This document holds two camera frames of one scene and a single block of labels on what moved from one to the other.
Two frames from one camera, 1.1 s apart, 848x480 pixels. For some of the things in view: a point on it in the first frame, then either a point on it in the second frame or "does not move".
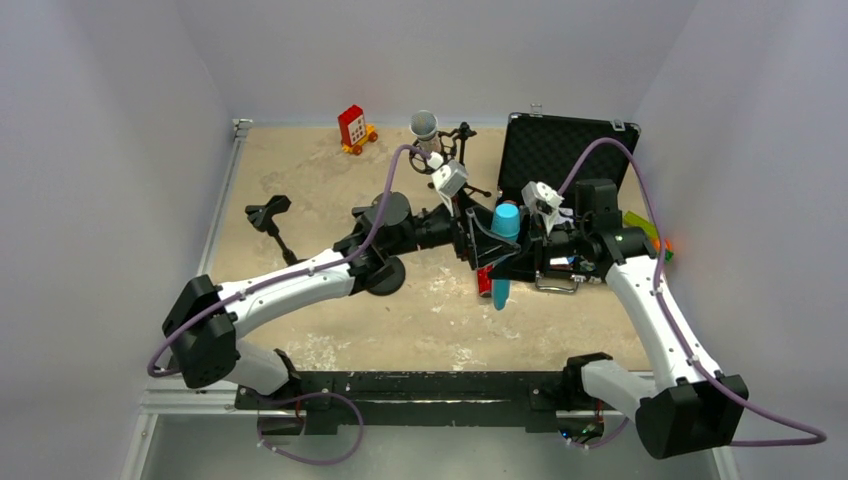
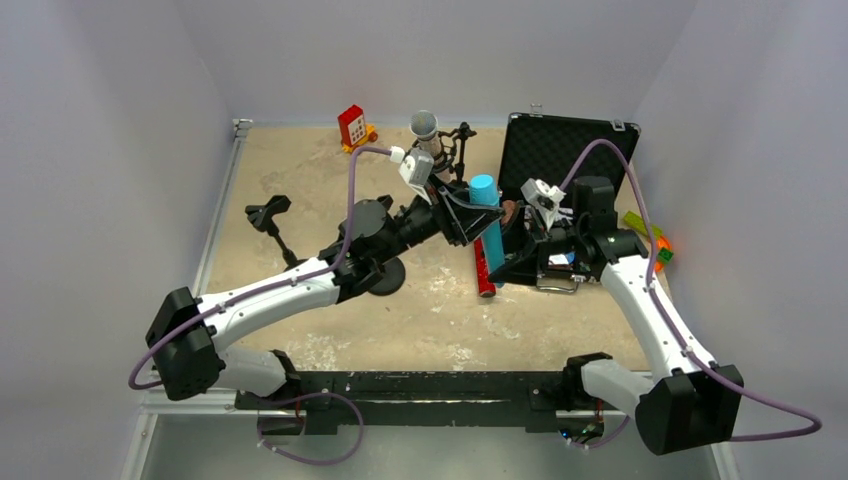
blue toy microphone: (506, 222) -> (484, 189)
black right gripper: (532, 250) does not move
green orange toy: (634, 221) does not move
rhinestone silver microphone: (423, 125) does not move
